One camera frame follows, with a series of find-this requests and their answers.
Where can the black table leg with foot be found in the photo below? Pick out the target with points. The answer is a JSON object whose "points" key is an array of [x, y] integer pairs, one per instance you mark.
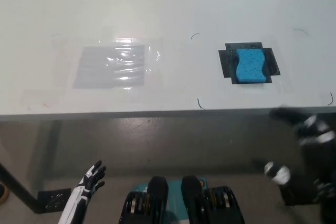
{"points": [[26, 195]]}

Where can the brown round object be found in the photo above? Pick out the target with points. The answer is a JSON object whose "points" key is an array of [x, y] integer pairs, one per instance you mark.
{"points": [[4, 193]]}

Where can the blue wavy sponge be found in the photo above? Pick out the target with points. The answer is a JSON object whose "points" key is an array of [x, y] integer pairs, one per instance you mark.
{"points": [[249, 66]]}

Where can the black teal robot body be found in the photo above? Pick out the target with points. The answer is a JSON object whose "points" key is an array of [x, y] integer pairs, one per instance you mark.
{"points": [[189, 203]]}

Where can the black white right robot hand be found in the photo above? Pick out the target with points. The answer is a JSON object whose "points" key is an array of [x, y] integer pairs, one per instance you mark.
{"points": [[317, 155]]}

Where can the black tape marked patch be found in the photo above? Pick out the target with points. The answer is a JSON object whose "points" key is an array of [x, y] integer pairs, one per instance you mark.
{"points": [[225, 62]]}

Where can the clear plastic film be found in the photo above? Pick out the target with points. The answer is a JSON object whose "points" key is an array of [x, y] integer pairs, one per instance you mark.
{"points": [[153, 58]]}

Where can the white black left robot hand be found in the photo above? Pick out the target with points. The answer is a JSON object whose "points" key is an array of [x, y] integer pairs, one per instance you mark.
{"points": [[78, 197]]}

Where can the clear plastic sheet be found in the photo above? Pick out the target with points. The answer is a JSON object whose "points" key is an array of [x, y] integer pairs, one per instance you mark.
{"points": [[97, 72]]}

